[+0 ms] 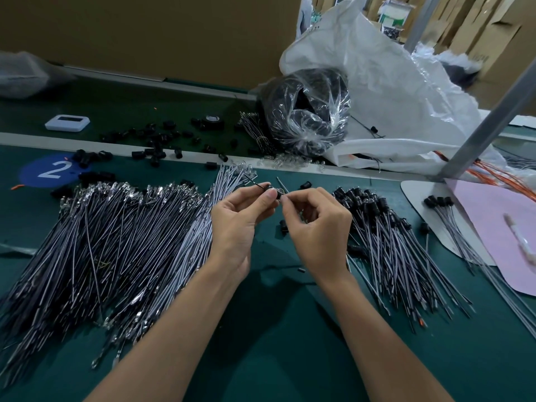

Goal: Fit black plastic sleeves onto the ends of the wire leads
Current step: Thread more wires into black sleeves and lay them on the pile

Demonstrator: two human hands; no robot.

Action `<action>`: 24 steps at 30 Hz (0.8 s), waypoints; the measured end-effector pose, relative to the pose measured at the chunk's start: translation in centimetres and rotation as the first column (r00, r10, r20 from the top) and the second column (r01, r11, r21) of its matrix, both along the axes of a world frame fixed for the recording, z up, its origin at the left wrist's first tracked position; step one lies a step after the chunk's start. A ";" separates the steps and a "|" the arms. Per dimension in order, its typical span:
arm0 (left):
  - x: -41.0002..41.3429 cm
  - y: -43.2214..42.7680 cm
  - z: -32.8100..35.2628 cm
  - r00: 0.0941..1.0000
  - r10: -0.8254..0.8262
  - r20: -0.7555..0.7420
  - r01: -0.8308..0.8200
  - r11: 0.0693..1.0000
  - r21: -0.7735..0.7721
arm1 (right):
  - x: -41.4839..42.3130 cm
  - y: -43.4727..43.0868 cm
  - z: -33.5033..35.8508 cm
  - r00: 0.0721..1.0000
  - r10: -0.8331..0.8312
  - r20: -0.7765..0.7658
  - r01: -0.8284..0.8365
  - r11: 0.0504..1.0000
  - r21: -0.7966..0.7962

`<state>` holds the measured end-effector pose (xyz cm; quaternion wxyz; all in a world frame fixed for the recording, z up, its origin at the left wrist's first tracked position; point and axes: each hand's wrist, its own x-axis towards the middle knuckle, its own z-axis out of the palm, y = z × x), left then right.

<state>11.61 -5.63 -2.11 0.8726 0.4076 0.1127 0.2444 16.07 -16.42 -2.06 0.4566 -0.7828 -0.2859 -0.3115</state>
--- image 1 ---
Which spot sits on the crumpled clear plastic bag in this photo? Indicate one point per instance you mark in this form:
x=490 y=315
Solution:
x=25 y=75

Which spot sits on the person's right forearm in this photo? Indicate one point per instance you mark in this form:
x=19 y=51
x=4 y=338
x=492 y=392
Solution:
x=389 y=343

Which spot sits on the person's left hand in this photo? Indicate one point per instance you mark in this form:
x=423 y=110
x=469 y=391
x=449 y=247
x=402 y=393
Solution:
x=234 y=226

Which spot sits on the clear plastic strip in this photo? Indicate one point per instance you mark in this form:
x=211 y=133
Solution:
x=17 y=248

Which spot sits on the large white plastic sack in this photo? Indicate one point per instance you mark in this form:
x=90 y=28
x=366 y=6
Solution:
x=394 y=88

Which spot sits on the stack of cardboard boxes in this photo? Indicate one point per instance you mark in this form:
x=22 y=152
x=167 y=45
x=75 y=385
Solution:
x=502 y=37

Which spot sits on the brown cardboard panel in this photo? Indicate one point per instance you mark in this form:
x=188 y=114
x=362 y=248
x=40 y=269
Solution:
x=167 y=33

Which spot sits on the pink paper sheet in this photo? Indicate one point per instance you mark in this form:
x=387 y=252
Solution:
x=492 y=230

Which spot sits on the small white timer device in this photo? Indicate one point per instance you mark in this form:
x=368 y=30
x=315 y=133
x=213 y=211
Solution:
x=67 y=123

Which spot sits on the white pen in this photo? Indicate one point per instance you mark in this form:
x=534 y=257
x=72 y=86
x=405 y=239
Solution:
x=519 y=240

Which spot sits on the black plastic caps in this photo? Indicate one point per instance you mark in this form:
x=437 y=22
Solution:
x=151 y=150

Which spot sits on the person's right hand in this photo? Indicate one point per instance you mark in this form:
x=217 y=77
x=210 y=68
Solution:
x=322 y=230

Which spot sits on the person's left forearm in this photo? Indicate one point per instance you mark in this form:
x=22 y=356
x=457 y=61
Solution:
x=159 y=347

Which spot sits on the clear bag with black contents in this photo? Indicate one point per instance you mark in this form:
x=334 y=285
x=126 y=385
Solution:
x=304 y=113

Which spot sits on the grey metal frame post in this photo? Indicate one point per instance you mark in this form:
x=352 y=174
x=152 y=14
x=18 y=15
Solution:
x=423 y=21
x=487 y=119

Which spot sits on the blue round number sticker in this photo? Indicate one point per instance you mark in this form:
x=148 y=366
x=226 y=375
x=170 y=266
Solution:
x=48 y=171

